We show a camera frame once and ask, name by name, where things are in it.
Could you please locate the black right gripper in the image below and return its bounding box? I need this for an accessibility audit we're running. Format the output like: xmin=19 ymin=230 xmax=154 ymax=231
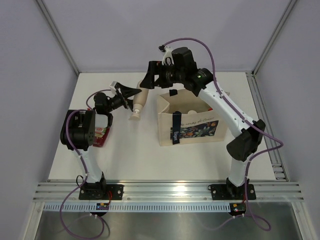
xmin=140 ymin=61 xmax=185 ymax=90

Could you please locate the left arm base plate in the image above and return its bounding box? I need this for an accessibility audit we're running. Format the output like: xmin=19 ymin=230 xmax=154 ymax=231
xmin=78 ymin=183 xmax=124 ymax=201

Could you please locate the cream canvas tote bag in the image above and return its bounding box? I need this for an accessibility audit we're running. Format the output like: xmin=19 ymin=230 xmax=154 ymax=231
xmin=156 ymin=89 xmax=228 ymax=146

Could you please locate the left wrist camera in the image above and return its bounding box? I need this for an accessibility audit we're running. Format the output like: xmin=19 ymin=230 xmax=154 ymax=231
xmin=109 ymin=81 xmax=118 ymax=95

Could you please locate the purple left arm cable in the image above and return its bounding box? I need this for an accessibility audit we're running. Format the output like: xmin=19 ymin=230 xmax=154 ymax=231
xmin=59 ymin=89 xmax=111 ymax=237

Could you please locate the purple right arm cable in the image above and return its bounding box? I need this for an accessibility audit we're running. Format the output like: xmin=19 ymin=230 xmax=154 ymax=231
xmin=163 ymin=37 xmax=285 ymax=237

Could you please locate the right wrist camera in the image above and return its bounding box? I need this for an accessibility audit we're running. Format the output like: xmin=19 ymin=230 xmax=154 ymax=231
xmin=158 ymin=45 xmax=174 ymax=66

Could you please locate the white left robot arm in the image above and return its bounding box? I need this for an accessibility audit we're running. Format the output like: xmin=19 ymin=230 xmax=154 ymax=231
xmin=60 ymin=81 xmax=142 ymax=200

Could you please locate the magenta dish soap bottle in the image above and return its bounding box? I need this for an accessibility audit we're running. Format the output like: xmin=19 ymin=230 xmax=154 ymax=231
xmin=88 ymin=113 xmax=112 ymax=148

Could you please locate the perforated cable duct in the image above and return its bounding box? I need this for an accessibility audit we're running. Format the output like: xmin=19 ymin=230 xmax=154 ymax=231
xmin=43 ymin=201 xmax=231 ymax=213

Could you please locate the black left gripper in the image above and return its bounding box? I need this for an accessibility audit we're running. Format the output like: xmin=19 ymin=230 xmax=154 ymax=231
xmin=105 ymin=83 xmax=144 ymax=113

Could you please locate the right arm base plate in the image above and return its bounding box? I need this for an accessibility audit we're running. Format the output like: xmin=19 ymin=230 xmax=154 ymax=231
xmin=207 ymin=183 xmax=257 ymax=201

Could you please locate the beige pump bottle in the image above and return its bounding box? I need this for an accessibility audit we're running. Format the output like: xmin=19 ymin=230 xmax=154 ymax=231
xmin=129 ymin=88 xmax=149 ymax=121

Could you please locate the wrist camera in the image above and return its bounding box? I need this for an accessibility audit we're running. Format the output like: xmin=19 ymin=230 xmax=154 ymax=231
xmin=158 ymin=45 xmax=174 ymax=66
xmin=109 ymin=81 xmax=118 ymax=95

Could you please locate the front aluminium mounting rail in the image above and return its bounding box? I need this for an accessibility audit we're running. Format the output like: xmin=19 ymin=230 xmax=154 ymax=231
xmin=33 ymin=181 xmax=304 ymax=202

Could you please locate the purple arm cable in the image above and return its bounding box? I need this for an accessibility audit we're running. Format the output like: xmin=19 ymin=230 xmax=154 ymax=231
xmin=59 ymin=89 xmax=111 ymax=237
xmin=163 ymin=37 xmax=285 ymax=237

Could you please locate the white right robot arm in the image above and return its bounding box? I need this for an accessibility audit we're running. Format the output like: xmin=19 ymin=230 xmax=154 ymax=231
xmin=139 ymin=45 xmax=266 ymax=199

